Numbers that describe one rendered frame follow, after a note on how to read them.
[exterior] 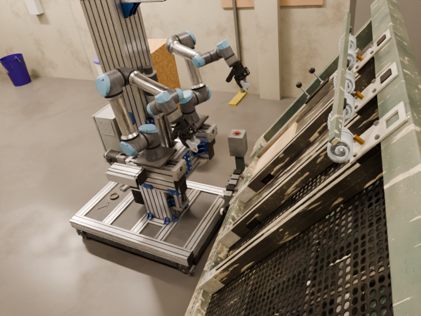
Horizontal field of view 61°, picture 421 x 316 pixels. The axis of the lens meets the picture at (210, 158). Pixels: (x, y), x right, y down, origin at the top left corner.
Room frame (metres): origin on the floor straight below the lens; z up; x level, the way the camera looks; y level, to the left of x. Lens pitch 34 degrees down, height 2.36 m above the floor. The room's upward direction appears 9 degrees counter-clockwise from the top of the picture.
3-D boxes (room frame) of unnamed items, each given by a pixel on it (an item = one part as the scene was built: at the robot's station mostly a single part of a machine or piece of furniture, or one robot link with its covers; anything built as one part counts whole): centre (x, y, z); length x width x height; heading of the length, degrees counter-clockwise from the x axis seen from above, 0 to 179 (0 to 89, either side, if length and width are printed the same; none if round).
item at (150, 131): (2.07, 0.38, 1.20); 0.13 x 0.12 x 0.14; 134
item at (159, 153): (2.08, 0.37, 1.09); 0.15 x 0.15 x 0.10
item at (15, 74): (7.23, 3.52, 0.29); 0.49 x 0.45 x 0.58; 58
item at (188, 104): (2.50, 0.11, 1.20); 0.13 x 0.12 x 0.14; 122
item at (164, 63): (3.96, 0.51, 0.63); 0.50 x 0.42 x 1.25; 154
